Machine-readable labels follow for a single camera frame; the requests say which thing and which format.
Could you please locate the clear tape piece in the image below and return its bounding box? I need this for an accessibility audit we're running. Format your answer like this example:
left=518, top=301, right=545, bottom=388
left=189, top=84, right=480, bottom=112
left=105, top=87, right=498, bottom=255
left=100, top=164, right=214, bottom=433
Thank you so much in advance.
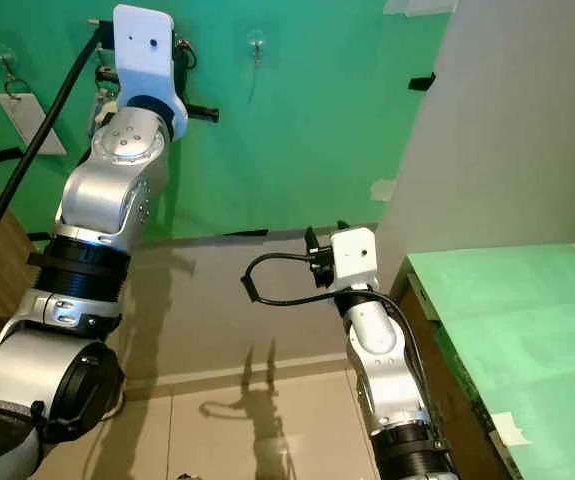
left=381, top=0, right=459, bottom=17
left=368, top=177, right=399, bottom=202

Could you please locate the green backdrop sheet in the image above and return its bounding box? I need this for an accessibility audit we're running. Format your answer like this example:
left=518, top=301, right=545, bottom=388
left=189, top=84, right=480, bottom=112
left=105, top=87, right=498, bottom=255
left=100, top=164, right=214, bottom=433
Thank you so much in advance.
left=0, top=0, right=459, bottom=243

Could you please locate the white tape piece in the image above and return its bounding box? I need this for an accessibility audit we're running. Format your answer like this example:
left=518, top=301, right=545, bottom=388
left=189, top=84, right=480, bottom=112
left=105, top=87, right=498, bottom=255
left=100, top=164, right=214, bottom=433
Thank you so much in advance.
left=491, top=409, right=534, bottom=447

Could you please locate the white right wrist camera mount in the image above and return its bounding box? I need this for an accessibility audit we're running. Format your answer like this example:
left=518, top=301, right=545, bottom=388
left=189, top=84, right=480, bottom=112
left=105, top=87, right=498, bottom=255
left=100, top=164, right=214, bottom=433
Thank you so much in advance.
left=330, top=226, right=380, bottom=293

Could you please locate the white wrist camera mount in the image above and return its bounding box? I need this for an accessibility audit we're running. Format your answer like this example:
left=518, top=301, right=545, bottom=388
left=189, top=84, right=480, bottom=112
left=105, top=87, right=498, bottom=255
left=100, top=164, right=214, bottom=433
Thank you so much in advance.
left=112, top=4, right=188, bottom=126
left=330, top=226, right=380, bottom=293

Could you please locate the thin black looped cable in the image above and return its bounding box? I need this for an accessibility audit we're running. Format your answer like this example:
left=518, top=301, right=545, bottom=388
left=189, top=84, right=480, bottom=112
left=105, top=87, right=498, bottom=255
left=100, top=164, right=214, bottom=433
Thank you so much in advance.
left=239, top=251, right=439, bottom=401

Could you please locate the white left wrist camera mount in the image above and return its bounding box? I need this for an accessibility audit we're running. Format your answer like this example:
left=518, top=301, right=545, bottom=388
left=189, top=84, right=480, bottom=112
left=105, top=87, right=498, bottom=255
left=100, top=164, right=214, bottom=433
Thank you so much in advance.
left=112, top=4, right=188, bottom=126

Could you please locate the clear suction wall hook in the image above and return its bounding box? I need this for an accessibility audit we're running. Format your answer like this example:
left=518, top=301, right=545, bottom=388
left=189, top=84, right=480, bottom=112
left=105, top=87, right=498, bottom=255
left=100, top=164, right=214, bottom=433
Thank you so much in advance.
left=0, top=42, right=22, bottom=96
left=245, top=30, right=271, bottom=69

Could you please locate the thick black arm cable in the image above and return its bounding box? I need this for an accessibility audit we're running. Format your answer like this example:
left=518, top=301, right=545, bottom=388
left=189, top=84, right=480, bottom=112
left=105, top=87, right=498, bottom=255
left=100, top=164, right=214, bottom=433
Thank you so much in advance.
left=0, top=24, right=109, bottom=303

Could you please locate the white card on ring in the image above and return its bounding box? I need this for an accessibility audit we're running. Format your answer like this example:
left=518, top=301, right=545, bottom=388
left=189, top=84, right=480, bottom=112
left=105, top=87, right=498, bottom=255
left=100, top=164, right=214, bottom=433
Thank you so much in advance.
left=0, top=91, right=69, bottom=157

